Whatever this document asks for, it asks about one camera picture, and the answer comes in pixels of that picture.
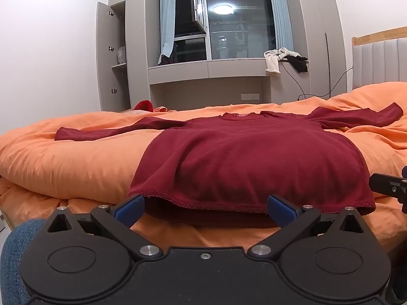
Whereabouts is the black garment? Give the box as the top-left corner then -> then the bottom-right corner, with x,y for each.
286,55 -> 309,73

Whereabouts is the red plush item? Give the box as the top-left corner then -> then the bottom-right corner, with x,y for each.
134,100 -> 155,112

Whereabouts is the grey closed wardrobe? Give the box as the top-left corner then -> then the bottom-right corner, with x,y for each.
294,0 -> 348,102

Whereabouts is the large window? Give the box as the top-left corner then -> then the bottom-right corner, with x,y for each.
173,0 -> 277,62

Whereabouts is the grey window ledge cabinet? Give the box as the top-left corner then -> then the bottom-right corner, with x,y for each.
148,59 -> 271,85

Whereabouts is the short blue curtain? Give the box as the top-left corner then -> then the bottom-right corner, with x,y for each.
158,0 -> 176,66

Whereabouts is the dark red sweater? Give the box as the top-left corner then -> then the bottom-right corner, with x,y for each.
55,102 -> 404,214

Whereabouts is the white garment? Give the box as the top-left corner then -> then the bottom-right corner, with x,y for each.
264,47 -> 301,77

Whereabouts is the orange duvet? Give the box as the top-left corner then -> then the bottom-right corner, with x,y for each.
0,82 -> 407,261

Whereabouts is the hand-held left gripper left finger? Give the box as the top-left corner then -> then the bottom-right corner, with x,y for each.
46,194 -> 164,261

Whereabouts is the grey open wardrobe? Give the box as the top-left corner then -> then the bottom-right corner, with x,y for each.
96,0 -> 161,112

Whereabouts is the open window sash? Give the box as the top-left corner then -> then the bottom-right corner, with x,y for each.
188,0 -> 209,34

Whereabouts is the long blue curtain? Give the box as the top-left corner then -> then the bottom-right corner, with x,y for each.
265,0 -> 295,51

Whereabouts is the grey padded headboard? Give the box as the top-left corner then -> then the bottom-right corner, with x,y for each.
351,27 -> 407,90

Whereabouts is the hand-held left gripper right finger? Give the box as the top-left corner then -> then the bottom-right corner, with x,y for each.
247,194 -> 366,259

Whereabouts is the black cable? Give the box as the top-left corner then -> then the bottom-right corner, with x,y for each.
280,59 -> 353,100

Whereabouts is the person's blue jeans leg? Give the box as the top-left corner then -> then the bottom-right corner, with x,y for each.
0,219 -> 48,305

